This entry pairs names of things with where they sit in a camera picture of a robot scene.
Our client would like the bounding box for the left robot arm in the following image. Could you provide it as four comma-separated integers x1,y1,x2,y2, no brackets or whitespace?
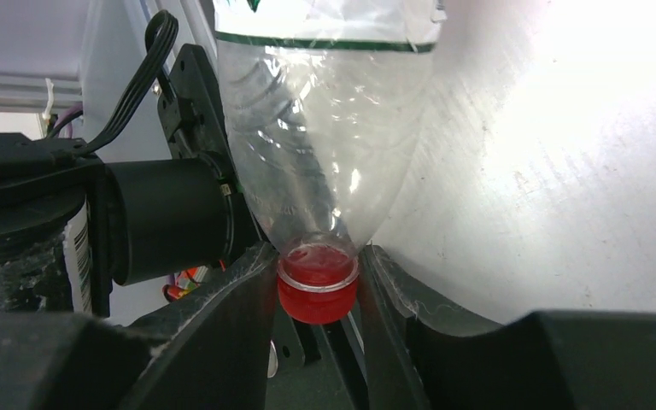
0,44,261,317

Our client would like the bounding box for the black ribbon cable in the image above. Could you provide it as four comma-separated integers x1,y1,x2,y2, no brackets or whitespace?
70,9,180,158

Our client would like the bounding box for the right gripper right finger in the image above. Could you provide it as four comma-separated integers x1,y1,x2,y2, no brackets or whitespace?
359,246,656,409

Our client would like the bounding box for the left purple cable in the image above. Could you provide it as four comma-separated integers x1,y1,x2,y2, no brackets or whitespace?
47,104,85,140

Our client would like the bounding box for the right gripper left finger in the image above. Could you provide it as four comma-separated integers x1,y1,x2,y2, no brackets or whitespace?
120,243,278,409

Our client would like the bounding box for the clear bottle white cap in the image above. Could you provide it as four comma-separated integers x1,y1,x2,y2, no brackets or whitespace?
214,1,446,325

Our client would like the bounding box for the aluminium rail frame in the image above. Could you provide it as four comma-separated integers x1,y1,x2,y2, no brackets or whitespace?
0,74,82,113

